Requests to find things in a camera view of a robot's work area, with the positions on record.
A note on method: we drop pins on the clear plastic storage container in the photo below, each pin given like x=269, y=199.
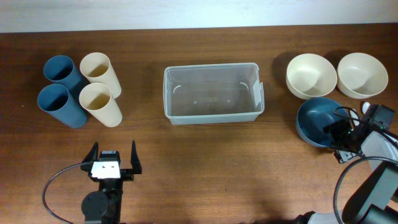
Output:
x=215, y=93

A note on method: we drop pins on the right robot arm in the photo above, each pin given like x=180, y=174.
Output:
x=369, y=204

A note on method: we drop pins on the cream cup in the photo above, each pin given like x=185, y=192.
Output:
x=97, y=68
x=97, y=99

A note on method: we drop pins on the cream cup rear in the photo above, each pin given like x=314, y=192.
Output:
x=97, y=68

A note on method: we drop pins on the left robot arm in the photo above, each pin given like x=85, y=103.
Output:
x=104, y=205

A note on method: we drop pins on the blue bowl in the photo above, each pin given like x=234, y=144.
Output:
x=316, y=123

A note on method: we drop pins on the blue cup rear left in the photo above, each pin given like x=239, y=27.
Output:
x=61, y=69

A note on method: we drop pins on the white plastic fork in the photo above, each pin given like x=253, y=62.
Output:
x=354, y=116

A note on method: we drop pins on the cream cup front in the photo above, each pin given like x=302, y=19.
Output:
x=97, y=99

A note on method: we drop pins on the blue cup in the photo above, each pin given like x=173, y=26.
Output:
x=57, y=101
x=61, y=69

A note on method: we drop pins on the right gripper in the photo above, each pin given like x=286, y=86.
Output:
x=334, y=129

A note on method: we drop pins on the white plastic spoon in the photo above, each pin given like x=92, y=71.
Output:
x=365, y=107

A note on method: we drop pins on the blue cup front left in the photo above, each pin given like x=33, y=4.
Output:
x=57, y=101

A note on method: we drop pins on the cream bowl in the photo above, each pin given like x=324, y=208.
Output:
x=310, y=76
x=361, y=76

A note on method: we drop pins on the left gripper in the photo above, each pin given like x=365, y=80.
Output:
x=128, y=174

